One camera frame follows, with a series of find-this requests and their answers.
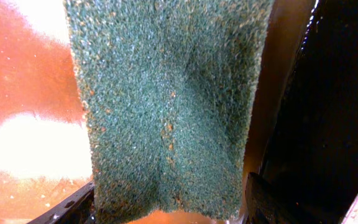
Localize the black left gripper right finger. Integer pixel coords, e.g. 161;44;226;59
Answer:
246;172;297;224

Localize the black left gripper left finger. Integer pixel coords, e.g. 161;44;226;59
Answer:
28;182;94;224

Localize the green yellow sponge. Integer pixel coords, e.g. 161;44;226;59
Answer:
63;0;273;223

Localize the black water tray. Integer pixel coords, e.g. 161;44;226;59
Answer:
0;1;358;223

